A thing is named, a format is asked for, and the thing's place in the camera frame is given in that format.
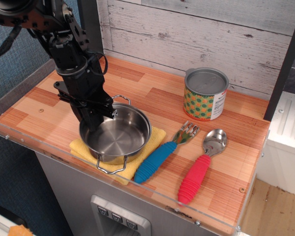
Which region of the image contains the silver dispenser panel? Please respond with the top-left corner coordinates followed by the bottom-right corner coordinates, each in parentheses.
top-left (90, 195), bottom-right (151, 236)

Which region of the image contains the silver steel pot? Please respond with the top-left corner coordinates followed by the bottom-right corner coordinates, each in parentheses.
top-left (79, 95), bottom-right (152, 175)

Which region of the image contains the clear acrylic table guard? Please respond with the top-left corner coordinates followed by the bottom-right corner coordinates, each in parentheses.
top-left (0, 36), bottom-right (271, 236)

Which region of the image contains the orange object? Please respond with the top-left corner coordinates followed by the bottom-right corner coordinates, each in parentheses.
top-left (8, 225), bottom-right (33, 236)

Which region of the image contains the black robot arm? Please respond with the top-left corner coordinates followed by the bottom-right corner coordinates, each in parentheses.
top-left (0, 0), bottom-right (117, 131)

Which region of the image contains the white toy sink unit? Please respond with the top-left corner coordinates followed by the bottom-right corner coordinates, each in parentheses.
top-left (256, 92), bottom-right (295, 194)

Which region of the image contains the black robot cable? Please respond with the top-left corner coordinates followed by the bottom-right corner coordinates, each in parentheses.
top-left (0, 24), bottom-right (23, 62)

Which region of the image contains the yellow folded rag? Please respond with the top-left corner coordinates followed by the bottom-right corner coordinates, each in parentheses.
top-left (69, 126), bottom-right (166, 185)

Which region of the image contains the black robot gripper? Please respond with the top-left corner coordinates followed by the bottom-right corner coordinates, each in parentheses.
top-left (54, 63), bottom-right (117, 132)

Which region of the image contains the grey toy fridge cabinet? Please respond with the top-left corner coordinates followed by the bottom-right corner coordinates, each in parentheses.
top-left (36, 152), bottom-right (214, 236)

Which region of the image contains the red handled spoon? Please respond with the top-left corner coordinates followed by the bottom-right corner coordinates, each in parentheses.
top-left (177, 129), bottom-right (227, 205)

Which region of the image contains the dark vertical post right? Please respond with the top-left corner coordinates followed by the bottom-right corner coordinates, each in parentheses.
top-left (264, 30), bottom-right (295, 121)

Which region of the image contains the blue handled fork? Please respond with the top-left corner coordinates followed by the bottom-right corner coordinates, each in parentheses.
top-left (134, 121), bottom-right (200, 184)

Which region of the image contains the green orange patterned can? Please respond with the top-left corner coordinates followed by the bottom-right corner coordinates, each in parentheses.
top-left (183, 68), bottom-right (229, 121)

